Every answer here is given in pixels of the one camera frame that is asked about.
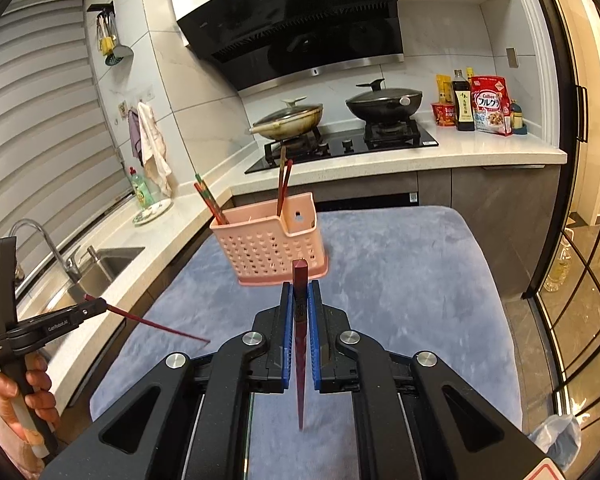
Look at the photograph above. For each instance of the beige pan with lid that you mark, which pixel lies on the beige pan with lid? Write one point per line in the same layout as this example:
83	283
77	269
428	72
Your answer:
290	122

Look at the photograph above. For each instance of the dark soy sauce bottle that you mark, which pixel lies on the dark soy sauce bottle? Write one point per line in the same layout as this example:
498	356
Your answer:
463	107

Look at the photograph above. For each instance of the patterned plate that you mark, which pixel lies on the patterned plate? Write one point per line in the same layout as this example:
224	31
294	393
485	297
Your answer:
152	211

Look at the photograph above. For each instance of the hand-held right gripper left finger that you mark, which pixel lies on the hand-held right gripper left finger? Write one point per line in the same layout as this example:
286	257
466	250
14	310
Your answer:
287	320

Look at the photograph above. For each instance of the black gas hob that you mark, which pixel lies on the black gas hob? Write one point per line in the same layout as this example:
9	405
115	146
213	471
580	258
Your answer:
410	141

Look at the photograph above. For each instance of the white wall socket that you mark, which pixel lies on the white wall socket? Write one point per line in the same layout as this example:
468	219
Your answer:
149	96

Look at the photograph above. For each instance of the pink perforated utensil holder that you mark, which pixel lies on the pink perforated utensil holder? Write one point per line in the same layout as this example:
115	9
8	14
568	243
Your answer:
260	250

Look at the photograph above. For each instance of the white window blinds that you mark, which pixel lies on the white window blinds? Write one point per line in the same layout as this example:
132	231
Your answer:
40	135

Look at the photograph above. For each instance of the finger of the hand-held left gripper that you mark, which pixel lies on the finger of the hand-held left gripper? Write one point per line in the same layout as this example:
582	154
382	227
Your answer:
90	307

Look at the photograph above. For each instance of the black-framed glass door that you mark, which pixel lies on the black-framed glass door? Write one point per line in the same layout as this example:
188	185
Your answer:
585	210

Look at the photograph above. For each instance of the black wall utensil rack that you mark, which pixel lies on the black wall utensil rack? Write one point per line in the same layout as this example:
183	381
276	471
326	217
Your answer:
100	8

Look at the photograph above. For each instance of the blue and green container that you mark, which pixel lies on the blue and green container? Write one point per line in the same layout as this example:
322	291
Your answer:
518	120

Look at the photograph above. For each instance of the grey wall socket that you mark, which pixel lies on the grey wall socket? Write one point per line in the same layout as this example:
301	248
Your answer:
512	57

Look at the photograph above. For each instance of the black range hood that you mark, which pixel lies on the black range hood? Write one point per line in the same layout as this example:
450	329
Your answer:
290	35

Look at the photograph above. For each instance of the red instant noodle cup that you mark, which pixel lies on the red instant noodle cup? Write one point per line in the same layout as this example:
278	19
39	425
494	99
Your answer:
442	115

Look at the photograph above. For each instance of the purple hanging cloth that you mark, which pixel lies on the purple hanging cloth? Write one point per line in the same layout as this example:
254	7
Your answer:
134	135

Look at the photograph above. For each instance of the black wok with lid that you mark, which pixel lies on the black wok with lid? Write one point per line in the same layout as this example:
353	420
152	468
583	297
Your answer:
385	105

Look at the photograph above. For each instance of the green dish soap bottle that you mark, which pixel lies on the green dish soap bottle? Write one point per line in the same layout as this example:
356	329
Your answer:
140	192

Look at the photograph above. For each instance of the red and white cereal bag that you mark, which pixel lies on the red and white cereal bag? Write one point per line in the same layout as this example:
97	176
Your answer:
491	107

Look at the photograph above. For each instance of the maroon chopstick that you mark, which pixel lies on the maroon chopstick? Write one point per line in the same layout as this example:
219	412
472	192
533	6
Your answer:
155	323
300	280

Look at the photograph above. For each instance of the red chopstick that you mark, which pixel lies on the red chopstick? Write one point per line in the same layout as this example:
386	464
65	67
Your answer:
205	201
286	180

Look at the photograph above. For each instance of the person's left hand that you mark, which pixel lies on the person's left hand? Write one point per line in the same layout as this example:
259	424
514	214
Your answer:
42	400

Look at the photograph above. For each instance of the steel sink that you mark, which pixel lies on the steel sink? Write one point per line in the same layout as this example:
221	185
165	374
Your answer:
110	265

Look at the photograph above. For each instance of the steel faucet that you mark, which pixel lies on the steel faucet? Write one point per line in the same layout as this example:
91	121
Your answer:
55	250

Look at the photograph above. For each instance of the yellow packet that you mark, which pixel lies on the yellow packet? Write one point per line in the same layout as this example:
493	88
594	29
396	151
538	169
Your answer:
443	89

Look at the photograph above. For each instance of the person's left forearm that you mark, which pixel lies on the person's left forearm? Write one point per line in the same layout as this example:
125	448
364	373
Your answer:
10	455

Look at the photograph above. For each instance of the blue-grey plush blanket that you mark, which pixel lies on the blue-grey plush blanket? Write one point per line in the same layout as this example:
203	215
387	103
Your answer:
405	285

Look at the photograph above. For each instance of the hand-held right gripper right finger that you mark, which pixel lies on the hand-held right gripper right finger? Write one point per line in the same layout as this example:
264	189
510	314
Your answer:
314	320

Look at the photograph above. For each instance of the green chopstick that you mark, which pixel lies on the green chopstick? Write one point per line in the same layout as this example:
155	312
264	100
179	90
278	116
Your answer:
206	188

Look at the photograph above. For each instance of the brown chopstick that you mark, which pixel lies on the brown chopstick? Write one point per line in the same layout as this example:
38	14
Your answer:
281	175

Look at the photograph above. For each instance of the clear plastic bag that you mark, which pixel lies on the clear plastic bag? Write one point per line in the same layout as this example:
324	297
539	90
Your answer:
555	437

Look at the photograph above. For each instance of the clear oil bottle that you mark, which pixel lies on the clear oil bottle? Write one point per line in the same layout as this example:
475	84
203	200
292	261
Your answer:
557	270

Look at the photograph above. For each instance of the green hanging strainer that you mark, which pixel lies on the green hanging strainer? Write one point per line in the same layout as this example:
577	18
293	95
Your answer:
117	56

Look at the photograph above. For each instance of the steel sink soap dispenser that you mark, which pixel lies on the steel sink soap dispenser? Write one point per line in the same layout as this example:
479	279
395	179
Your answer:
91	255

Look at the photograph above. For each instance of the white hanging towel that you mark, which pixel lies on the white hanging towel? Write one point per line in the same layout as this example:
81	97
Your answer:
155	150

